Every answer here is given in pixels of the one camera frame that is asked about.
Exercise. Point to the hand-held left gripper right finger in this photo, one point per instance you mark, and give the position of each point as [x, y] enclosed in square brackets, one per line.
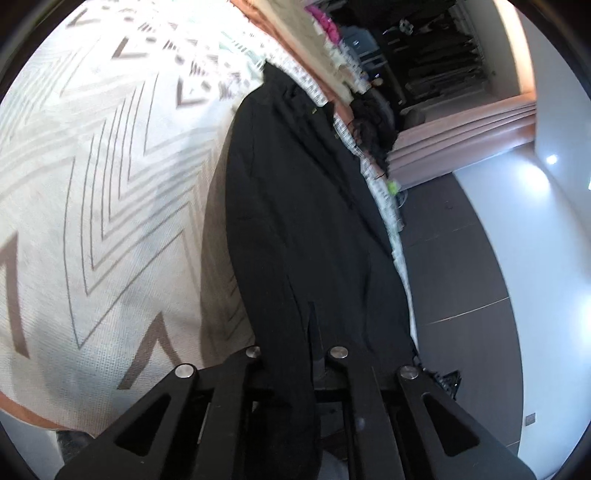
[341, 374]

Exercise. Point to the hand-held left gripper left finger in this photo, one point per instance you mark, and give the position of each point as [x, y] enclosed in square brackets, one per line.
[240, 374]

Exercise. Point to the black jacket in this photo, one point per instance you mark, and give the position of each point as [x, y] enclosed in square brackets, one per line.
[300, 207]

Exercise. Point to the row of hanging dark clothes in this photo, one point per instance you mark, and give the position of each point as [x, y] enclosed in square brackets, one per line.
[438, 55]

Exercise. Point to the small green item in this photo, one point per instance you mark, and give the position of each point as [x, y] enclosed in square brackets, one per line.
[392, 187]

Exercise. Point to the patterned white bedspread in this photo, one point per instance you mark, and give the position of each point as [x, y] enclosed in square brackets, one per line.
[115, 184]

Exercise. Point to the black knitted garment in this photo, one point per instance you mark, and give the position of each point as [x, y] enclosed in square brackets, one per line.
[374, 124]

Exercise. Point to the pink curtain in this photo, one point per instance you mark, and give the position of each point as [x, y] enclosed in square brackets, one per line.
[461, 134]

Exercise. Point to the tan blanket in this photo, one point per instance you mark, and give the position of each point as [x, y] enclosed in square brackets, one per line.
[295, 32]

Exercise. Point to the pink cloth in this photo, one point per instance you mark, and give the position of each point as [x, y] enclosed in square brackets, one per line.
[325, 23]

